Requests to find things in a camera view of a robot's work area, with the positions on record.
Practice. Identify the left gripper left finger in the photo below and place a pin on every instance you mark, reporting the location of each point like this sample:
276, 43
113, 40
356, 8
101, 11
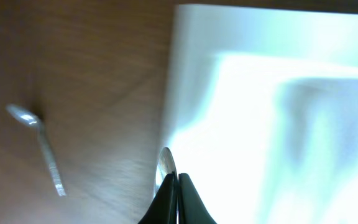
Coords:
163, 209

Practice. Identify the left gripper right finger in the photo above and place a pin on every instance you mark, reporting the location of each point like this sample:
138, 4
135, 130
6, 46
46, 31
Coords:
190, 205

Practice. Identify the small steel teaspoon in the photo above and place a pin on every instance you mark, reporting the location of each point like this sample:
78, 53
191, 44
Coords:
31, 120
166, 165

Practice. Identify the white plastic cutlery tray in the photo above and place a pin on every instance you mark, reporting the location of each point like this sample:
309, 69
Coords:
261, 112

